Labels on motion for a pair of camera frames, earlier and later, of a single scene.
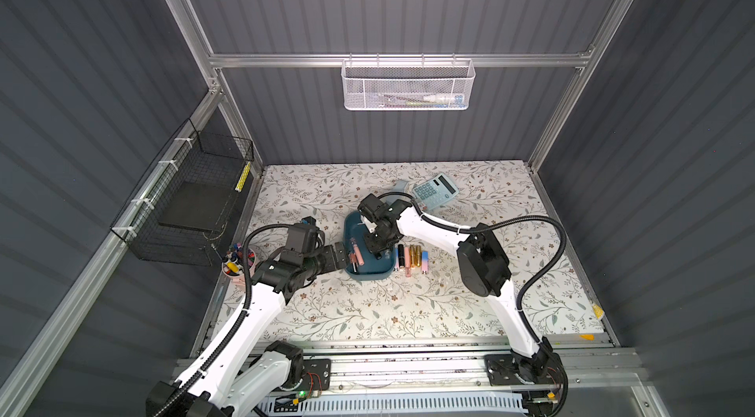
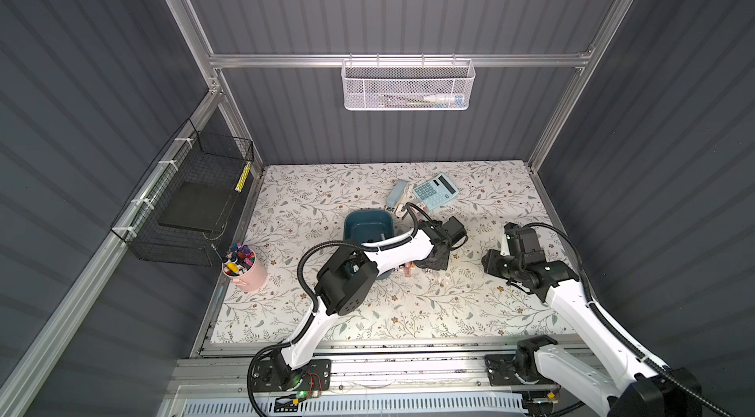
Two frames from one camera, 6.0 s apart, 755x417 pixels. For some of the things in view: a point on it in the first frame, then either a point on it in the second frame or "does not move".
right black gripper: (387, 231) → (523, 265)
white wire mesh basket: (408, 84) does not move
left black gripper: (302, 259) → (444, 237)
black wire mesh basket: (181, 210) does not move
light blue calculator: (435, 191) does not move
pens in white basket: (431, 100) does not move
